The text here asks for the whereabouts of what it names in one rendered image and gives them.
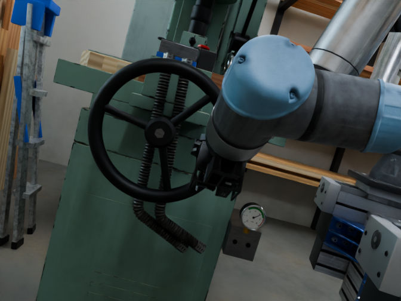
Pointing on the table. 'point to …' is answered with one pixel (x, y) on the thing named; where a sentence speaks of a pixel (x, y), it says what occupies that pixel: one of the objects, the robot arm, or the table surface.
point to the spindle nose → (201, 17)
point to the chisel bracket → (194, 37)
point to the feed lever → (239, 39)
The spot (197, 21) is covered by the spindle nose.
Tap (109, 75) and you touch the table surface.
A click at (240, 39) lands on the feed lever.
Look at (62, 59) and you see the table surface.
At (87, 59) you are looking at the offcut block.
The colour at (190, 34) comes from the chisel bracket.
